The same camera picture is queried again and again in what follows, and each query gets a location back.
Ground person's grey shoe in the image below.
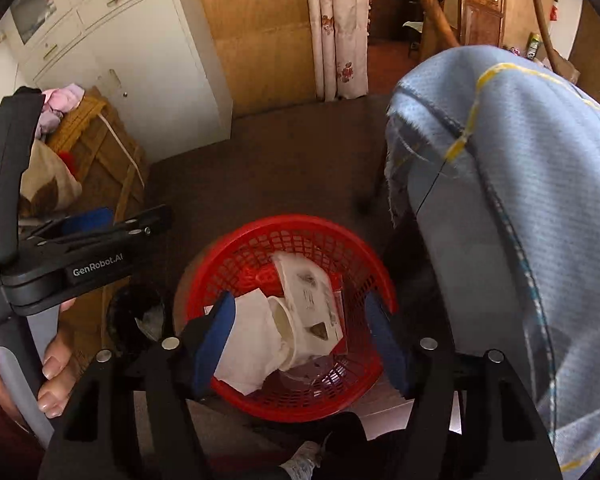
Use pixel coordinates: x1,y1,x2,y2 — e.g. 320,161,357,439
279,432,333,480

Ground white cabinet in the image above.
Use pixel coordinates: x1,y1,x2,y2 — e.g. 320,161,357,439
5,0,233,163

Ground pink clothes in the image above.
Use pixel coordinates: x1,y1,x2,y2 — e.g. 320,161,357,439
35,85,86,136

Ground white paper cup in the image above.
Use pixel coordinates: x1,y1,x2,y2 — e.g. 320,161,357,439
267,296,306,371

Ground white paper tissue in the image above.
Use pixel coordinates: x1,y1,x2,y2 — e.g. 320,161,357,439
204,290,293,395

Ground blue checked tablecloth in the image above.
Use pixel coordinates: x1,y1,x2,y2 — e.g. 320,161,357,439
385,45,600,473

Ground pink floral curtain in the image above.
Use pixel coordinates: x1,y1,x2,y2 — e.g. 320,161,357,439
302,0,370,102

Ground red plastic basket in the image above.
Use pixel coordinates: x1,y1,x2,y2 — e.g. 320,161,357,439
185,214,398,423

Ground person's left hand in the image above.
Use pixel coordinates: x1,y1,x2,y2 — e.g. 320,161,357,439
36,297,78,420

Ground white printed packet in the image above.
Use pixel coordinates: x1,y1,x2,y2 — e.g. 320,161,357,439
271,251,345,361

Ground beige brown blanket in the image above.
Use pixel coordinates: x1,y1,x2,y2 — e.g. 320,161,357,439
17,137,83,218

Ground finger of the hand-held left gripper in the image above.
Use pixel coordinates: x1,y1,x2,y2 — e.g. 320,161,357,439
22,204,174,261
35,208,115,241

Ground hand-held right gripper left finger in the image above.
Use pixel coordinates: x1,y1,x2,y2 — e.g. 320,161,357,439
39,291,238,480

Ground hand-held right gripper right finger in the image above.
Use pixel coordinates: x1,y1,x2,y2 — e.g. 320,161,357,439
364,291,563,480

